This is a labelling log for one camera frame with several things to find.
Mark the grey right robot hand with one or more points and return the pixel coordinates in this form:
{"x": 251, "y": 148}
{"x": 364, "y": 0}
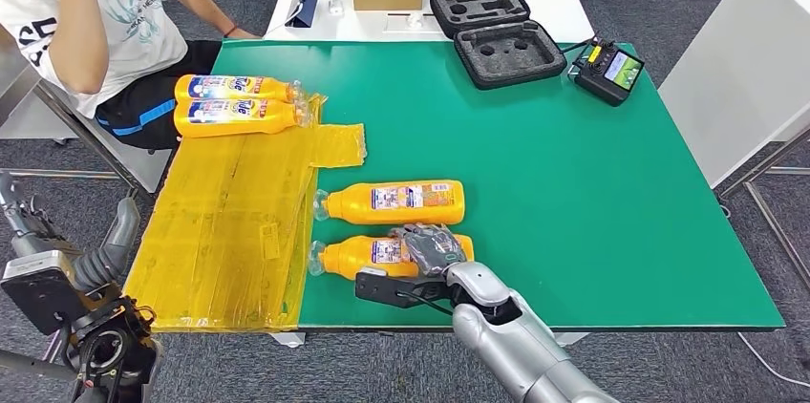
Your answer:
{"x": 430, "y": 248}

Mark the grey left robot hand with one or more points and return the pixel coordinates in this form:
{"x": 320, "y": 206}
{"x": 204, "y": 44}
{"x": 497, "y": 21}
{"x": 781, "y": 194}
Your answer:
{"x": 107, "y": 261}

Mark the orange detergent bottle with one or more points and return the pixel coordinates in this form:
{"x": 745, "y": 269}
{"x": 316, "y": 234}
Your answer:
{"x": 278, "y": 122}
{"x": 348, "y": 258}
{"x": 354, "y": 205}
{"x": 278, "y": 91}

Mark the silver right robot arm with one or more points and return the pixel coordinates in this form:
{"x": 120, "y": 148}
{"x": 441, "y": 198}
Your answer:
{"x": 519, "y": 349}

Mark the yellow plastic wrapped sheet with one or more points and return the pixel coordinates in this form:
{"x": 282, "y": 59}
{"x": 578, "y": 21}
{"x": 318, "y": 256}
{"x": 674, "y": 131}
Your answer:
{"x": 221, "y": 229}

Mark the dark grey bar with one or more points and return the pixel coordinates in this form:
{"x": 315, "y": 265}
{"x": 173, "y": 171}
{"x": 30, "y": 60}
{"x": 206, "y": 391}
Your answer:
{"x": 31, "y": 365}

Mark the green topped work table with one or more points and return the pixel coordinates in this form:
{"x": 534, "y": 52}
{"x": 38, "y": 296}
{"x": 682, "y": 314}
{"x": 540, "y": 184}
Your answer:
{"x": 569, "y": 197}

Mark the open black foam case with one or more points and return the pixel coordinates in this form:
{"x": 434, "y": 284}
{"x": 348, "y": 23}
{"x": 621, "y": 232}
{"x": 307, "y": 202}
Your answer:
{"x": 506, "y": 60}

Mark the black remote controller with screen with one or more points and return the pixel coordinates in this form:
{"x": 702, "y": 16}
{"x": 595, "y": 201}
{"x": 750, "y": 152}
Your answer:
{"x": 601, "y": 79}

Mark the person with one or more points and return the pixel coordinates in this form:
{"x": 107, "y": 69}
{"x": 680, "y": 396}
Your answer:
{"x": 126, "y": 8}

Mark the small white earbud case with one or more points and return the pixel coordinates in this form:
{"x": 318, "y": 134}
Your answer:
{"x": 335, "y": 6}

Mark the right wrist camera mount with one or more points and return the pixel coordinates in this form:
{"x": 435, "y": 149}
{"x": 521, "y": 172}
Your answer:
{"x": 386, "y": 289}

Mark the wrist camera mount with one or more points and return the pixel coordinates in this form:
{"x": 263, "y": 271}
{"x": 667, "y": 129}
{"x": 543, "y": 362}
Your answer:
{"x": 386, "y": 289}
{"x": 38, "y": 299}

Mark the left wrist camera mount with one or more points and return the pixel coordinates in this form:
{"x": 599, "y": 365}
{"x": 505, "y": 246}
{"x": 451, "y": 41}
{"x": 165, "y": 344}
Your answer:
{"x": 38, "y": 299}

